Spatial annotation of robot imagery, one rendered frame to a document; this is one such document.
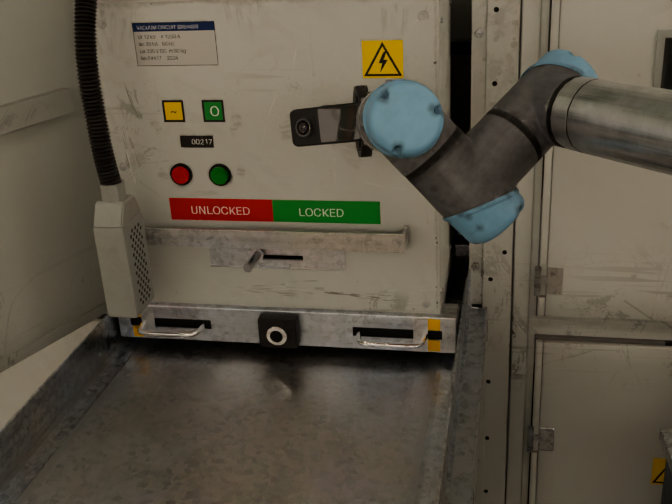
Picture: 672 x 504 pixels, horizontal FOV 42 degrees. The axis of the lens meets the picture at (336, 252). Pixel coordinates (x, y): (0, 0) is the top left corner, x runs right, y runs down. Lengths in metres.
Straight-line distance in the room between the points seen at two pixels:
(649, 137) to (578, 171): 0.57
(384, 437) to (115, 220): 0.48
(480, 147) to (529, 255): 0.58
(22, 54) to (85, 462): 0.63
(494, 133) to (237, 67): 0.45
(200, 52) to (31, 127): 0.35
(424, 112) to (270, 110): 0.42
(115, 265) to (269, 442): 0.34
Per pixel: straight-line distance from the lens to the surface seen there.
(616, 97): 0.87
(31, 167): 1.48
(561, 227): 1.42
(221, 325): 1.38
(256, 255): 1.30
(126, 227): 1.26
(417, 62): 1.19
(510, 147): 0.91
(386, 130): 0.85
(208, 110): 1.27
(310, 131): 1.06
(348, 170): 1.24
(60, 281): 1.56
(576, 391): 1.56
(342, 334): 1.34
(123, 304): 1.30
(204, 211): 1.32
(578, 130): 0.89
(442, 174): 0.88
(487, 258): 1.46
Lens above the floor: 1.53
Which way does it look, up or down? 23 degrees down
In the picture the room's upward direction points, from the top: 3 degrees counter-clockwise
